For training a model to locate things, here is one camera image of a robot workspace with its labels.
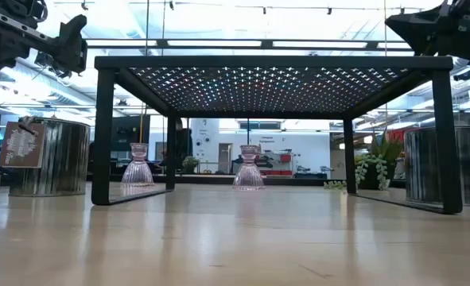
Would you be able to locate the grey background door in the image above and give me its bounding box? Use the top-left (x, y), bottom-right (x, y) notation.
top-left (217, 142), bottom-right (234, 175)

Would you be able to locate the pink ribbed glass candle holder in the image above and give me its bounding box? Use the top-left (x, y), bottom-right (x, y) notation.
top-left (120, 142), bottom-right (156, 188)
top-left (232, 144), bottom-right (266, 191)

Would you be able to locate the black background display board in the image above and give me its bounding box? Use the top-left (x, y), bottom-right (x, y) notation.
top-left (111, 114), bottom-right (151, 153)

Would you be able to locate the black perforated metal shelf riser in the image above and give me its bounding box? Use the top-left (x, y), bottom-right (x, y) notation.
top-left (90, 55), bottom-right (464, 215)

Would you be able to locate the yellow background pole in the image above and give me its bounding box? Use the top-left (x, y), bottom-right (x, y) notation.
top-left (138, 103), bottom-right (146, 176)

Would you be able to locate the black table edge rail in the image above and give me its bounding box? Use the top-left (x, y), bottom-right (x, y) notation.
top-left (0, 169), bottom-right (470, 188)

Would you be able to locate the dark ribbed silver tin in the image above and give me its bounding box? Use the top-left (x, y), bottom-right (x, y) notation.
top-left (403, 126), bottom-right (470, 207)

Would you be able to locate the green artificial potted succulent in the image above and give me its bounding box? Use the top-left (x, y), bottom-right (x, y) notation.
top-left (324, 129), bottom-right (406, 191)

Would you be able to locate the small background potted plant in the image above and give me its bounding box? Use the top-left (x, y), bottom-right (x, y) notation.
top-left (181, 155), bottom-right (200, 175)

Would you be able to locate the silver tin candle with tag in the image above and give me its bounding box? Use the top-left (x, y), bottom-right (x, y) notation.
top-left (0, 116), bottom-right (91, 198)

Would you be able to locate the background shelf with red bins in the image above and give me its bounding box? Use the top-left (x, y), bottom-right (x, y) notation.
top-left (258, 149), bottom-right (295, 178)

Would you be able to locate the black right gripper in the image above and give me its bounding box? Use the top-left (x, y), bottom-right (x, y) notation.
top-left (385, 0), bottom-right (470, 65)

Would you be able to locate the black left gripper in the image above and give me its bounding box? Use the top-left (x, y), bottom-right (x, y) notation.
top-left (0, 0), bottom-right (88, 89)

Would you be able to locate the grey overhead frame bar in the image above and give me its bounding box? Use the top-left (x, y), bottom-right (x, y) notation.
top-left (85, 37), bottom-right (415, 51)

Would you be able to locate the background workbench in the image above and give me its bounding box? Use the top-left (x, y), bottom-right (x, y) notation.
top-left (293, 164), bottom-right (336, 180)

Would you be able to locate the red background box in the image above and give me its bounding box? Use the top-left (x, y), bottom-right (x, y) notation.
top-left (385, 127), bottom-right (418, 144)

